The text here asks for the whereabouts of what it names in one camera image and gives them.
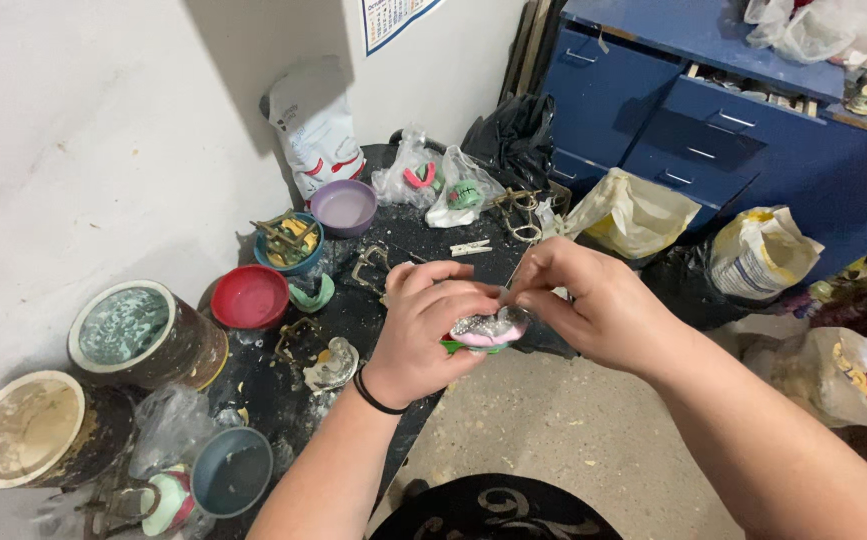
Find person's left hand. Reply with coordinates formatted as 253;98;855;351
362;260;505;411

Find person's right hand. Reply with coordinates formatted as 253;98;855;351
507;236;694;376

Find pink dental cast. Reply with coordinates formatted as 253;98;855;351
448;305;532;351

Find green wax piece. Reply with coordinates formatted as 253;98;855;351
440;339;510;356

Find black rubbish bag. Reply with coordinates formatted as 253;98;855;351
640;240;783;333

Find black wristband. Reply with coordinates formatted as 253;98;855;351
352;363;410;417

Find brass flask clamp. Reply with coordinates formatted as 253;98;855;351
274;315;327;366
350;244;392;298

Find white plaster cast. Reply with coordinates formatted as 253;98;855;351
303;336;361;394

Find yellowish plastic bag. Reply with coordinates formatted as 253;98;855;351
564;166;703;261

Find green rubber bowl piece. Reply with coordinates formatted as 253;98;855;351
288;272;337;315

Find heap of brass flask clamps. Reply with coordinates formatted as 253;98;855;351
489;186;571;246

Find purple rubber bowl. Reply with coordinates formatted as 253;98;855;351
309;178;379;240

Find teal bowl with brass clamps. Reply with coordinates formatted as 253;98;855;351
250;209;326;277

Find clear bag with green cast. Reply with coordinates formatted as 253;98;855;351
424;144;508;230

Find white and yellow sack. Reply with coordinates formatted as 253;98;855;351
708;204;826;302

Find clear bag with pink cast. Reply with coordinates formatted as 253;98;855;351
370;126;447;210

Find red rubber bowl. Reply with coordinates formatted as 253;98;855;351
210;264;292;332

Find person's black patterned shirt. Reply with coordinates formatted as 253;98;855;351
369;472;623;540

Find blue drawer cabinet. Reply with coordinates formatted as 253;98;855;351
541;0;867;288

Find black plastic bag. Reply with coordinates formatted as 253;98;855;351
460;92;557;193

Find grey-blue rubber bowl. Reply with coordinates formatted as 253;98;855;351
190;426;275;520

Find white plaster powder bag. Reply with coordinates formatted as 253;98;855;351
258;55;367;204

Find clear bag with scraps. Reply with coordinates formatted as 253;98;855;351
767;326;867;432

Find crumpled clear plastic bag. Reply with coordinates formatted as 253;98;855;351
128;384;245;483

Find tin can with green residue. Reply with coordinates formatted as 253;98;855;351
67;279;230;393

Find leaning wooden boards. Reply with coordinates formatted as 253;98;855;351
499;0;556;104

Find clamp with green pink cast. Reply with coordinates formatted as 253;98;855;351
75;464;199;539

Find clear plastic bag on cabinet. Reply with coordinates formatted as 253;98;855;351
742;0;867;66

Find tin can with beige plaster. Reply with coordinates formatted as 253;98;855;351
0;369;136;491

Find wall calendar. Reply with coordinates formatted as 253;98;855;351
360;0;446;58

